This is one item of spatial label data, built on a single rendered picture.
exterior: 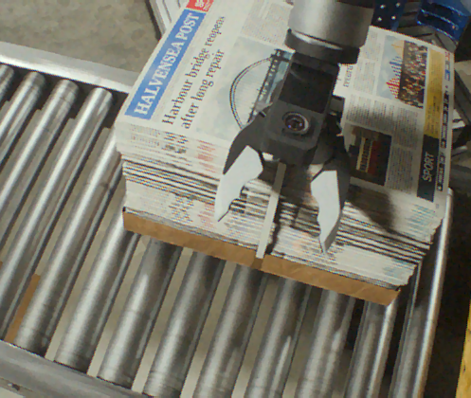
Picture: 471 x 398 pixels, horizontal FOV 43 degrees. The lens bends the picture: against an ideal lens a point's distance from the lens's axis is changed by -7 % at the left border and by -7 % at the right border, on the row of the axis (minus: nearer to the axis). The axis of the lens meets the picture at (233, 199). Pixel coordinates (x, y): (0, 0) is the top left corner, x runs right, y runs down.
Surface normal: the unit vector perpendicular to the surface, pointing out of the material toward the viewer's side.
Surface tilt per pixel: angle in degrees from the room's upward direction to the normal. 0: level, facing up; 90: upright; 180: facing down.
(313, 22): 58
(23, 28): 0
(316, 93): 7
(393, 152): 6
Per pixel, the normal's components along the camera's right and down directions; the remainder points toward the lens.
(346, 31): 0.30, 0.49
